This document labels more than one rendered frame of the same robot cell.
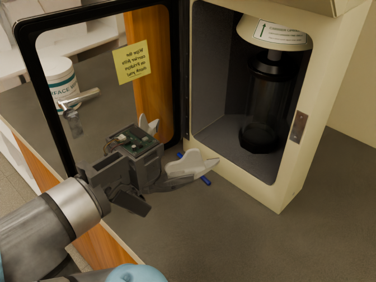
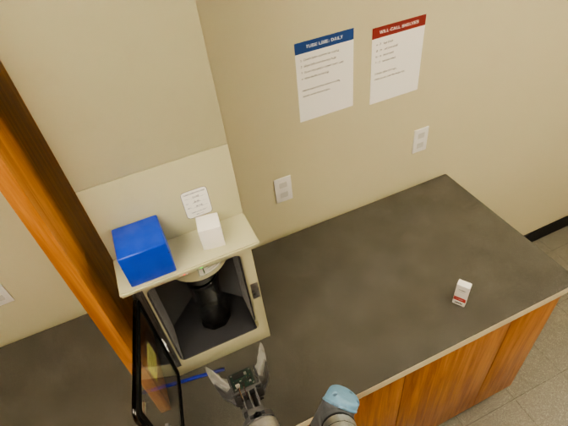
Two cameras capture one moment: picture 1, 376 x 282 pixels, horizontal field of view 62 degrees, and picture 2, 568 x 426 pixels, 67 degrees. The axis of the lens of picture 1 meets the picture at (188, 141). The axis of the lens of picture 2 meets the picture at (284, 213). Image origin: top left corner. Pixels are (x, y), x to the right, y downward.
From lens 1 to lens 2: 78 cm
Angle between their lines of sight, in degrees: 45
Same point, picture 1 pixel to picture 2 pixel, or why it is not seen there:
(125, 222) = not seen: outside the picture
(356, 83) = not seen: hidden behind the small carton
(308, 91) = (250, 274)
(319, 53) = (247, 258)
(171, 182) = (265, 374)
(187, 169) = (261, 363)
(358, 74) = not seen: hidden behind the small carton
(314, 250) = (302, 329)
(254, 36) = (200, 275)
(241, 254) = (287, 372)
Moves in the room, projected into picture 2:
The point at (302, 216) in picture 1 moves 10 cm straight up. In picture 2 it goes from (277, 322) to (275, 304)
